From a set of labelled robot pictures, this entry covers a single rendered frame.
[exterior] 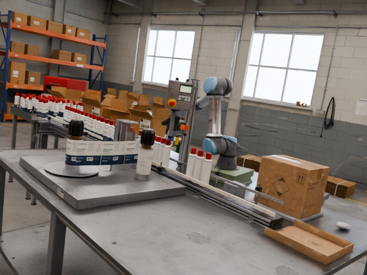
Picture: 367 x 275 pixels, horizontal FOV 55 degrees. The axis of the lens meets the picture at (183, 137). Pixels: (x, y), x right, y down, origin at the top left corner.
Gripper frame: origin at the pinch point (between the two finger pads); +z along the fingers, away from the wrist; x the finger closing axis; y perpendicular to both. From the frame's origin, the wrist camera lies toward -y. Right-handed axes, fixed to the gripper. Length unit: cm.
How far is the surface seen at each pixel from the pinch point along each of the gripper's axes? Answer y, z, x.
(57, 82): -472, -14, 196
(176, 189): 64, 13, -66
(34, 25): -640, -132, 230
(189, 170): 59, 5, -49
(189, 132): 40, -14, -28
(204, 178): 72, 7, -51
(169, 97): 29, -36, -42
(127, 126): 1, -11, -50
